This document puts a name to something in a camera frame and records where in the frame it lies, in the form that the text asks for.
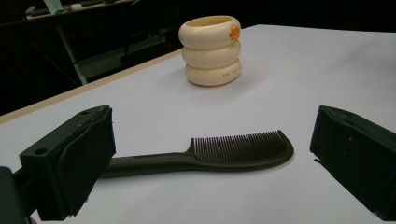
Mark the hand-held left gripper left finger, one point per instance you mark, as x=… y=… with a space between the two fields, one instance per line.
x=68 y=168

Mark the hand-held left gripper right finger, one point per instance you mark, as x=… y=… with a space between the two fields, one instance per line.
x=355 y=155

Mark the light wooden desk white leg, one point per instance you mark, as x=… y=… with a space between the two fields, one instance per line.
x=70 y=53

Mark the dark brown plastic comb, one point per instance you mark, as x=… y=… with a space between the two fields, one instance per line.
x=218 y=161

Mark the cream ringed holder cup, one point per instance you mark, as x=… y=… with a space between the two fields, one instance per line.
x=208 y=56

